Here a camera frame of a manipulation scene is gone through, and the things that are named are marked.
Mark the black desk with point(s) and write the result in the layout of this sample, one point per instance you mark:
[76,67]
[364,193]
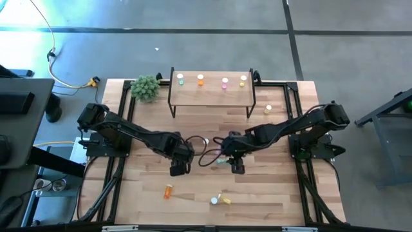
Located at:
[25,138]

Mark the black desk beam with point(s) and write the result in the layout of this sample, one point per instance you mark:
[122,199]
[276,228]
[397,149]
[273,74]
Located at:
[54,162]

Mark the green potted plant white pot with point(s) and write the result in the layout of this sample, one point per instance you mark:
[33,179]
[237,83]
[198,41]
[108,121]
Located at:
[145,88]

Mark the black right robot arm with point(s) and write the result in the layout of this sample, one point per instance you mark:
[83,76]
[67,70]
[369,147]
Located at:
[289,126]

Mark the yellow plug connector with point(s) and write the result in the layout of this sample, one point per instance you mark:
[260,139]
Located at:
[93,82]

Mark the black flat device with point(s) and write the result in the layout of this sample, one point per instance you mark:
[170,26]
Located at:
[22,73]

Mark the black rectangular device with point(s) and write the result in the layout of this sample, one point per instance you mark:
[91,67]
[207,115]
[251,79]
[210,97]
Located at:
[16,102]

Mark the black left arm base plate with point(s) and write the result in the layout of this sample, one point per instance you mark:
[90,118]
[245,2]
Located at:
[106,150]

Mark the wooden shelf black metal frame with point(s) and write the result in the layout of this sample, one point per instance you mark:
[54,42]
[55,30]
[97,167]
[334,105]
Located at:
[209,93]

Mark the silver bracket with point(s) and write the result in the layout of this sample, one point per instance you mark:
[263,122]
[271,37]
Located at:
[119,228]
[299,229]

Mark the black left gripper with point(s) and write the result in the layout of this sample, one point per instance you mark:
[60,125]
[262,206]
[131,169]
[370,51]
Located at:
[180,156]

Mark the orange medicine bottle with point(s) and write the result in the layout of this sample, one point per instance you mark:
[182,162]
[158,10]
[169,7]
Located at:
[206,140]
[168,192]
[200,78]

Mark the grey metal cart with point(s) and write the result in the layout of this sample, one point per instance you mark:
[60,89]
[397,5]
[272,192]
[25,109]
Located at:
[380,145]

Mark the white mug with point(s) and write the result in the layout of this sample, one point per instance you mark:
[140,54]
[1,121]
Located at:
[42,184]

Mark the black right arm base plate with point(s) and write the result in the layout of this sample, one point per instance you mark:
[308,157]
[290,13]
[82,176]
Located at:
[322,151]

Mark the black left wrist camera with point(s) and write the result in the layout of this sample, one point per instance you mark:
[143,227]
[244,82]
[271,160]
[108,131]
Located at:
[178,168]

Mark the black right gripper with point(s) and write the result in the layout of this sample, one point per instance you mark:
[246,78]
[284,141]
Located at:
[236,152]

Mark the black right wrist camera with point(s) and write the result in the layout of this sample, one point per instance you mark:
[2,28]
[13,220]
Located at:
[237,166]

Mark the yellow medicine bottle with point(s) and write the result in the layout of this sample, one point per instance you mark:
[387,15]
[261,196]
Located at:
[268,108]
[225,201]
[243,79]

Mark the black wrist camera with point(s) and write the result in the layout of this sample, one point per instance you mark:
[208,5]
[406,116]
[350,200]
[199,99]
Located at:
[237,166]
[178,168]

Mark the black aluminium table frame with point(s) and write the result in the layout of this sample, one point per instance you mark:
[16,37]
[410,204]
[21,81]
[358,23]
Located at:
[128,85]

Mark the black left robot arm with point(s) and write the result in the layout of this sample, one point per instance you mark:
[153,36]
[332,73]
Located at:
[135,132]

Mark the glass cup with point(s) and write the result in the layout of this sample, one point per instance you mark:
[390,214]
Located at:
[59,185]

